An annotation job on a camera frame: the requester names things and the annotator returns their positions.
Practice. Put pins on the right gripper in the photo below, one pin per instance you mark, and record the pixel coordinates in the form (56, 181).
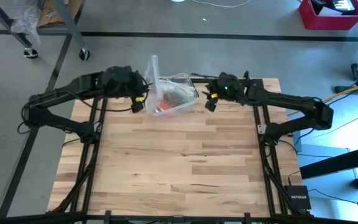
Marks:
(227, 88)

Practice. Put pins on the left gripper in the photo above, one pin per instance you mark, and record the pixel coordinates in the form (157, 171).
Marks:
(137, 90)

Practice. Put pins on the clear zip plastic bag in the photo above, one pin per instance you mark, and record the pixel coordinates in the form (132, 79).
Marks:
(153, 71)

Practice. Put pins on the clear plastic storage box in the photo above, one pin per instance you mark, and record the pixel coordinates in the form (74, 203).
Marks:
(166, 110)

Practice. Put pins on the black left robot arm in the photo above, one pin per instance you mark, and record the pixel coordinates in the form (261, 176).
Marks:
(57, 93)

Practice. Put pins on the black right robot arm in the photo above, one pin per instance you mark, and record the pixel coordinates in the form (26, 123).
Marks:
(291, 101)

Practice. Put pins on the green bandage roll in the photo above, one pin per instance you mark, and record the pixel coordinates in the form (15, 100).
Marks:
(183, 97)

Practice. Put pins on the white round object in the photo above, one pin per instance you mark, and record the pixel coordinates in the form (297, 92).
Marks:
(178, 1)

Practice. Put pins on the grey metal cart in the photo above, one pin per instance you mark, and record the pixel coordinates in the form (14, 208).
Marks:
(71, 21)

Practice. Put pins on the brown cardboard sheet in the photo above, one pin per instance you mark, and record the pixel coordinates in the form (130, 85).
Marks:
(50, 17)

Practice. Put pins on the crumpled clear plastic wrap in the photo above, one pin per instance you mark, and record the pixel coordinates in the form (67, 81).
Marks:
(26, 21)

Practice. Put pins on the red plastic crate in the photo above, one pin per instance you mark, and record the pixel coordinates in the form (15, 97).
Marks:
(331, 23)

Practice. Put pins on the white paper sheet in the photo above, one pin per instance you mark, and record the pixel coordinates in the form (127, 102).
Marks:
(329, 12)

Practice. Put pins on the black electronics box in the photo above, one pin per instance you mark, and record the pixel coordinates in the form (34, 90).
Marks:
(346, 4)

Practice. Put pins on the black metal table frame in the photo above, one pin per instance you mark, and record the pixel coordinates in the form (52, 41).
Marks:
(213, 219)

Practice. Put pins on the black Netgear network switch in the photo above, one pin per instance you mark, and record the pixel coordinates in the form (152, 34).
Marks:
(297, 197)

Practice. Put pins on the black desk frame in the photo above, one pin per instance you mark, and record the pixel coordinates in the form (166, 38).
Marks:
(337, 161)

